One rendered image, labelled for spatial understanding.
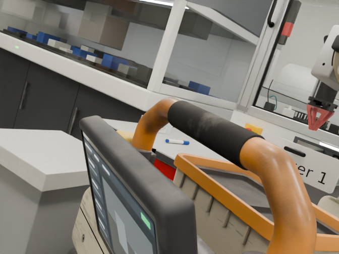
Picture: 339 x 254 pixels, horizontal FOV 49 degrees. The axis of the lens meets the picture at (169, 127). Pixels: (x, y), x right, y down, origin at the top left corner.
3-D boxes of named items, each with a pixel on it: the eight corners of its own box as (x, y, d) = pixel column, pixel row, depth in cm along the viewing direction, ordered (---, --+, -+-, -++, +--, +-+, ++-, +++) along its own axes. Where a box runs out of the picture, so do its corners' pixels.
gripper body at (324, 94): (336, 111, 120) (344, 88, 119) (326, 107, 112) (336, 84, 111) (317, 104, 124) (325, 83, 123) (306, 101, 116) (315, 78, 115)
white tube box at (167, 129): (152, 132, 156) (156, 121, 156) (138, 126, 161) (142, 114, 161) (170, 134, 166) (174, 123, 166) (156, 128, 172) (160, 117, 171)
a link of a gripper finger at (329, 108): (326, 134, 121) (337, 107, 119) (319, 133, 115) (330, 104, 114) (306, 127, 125) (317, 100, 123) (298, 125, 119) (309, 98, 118)
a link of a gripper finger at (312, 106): (325, 134, 120) (336, 106, 119) (318, 133, 115) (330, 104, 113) (305, 127, 124) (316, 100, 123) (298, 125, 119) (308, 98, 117)
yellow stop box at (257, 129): (253, 142, 166) (259, 127, 165) (239, 137, 170) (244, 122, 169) (258, 143, 170) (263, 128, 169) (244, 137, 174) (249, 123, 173)
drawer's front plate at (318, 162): (330, 194, 117) (343, 162, 116) (251, 159, 135) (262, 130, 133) (332, 194, 119) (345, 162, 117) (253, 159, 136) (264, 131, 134)
